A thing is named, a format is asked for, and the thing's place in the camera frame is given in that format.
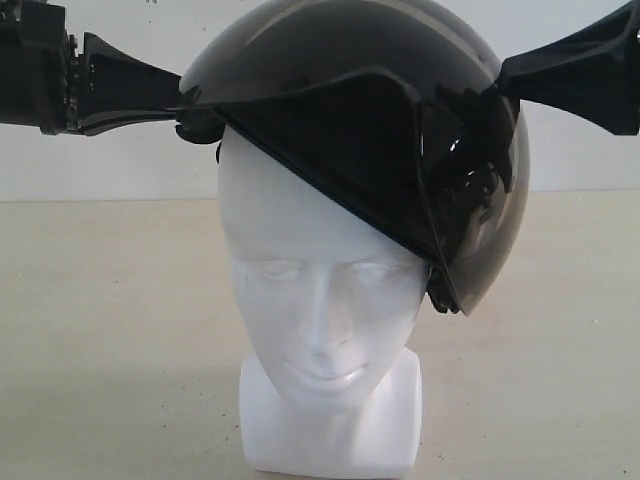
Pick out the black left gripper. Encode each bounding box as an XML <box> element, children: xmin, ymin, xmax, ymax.
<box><xmin>1</xmin><ymin>1</ymin><xmax>181</xmax><ymax>137</ymax></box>

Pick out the black helmet with tinted visor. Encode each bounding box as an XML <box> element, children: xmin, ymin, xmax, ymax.
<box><xmin>178</xmin><ymin>1</ymin><xmax>531</xmax><ymax>314</ymax></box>

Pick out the white mannequin head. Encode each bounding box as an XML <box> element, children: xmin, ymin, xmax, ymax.
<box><xmin>218</xmin><ymin>129</ymin><xmax>429</xmax><ymax>479</ymax></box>

